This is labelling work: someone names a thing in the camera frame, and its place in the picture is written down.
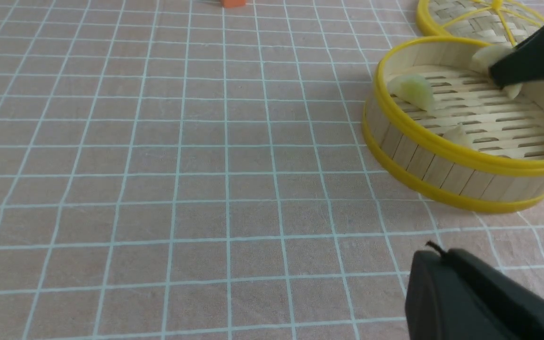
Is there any green dumpling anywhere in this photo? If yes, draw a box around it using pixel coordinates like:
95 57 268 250
387 74 435 112

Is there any woven bamboo steamer lid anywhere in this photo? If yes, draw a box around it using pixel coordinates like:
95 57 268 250
415 0 544 46

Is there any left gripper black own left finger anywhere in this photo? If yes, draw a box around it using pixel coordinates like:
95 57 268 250
405 241 544 340

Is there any orange cube block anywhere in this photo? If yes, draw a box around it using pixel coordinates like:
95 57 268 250
220 0 247 9

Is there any bamboo steamer tray yellow rim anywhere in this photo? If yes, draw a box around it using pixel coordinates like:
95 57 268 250
362 36 544 213

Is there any white dumpling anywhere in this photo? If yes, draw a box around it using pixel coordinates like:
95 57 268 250
442 124 473 149
470 44 522 99

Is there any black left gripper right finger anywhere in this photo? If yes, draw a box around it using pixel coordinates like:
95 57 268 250
488 4 544 89

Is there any pink checked tablecloth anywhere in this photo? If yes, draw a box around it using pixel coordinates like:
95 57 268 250
0 0 544 340

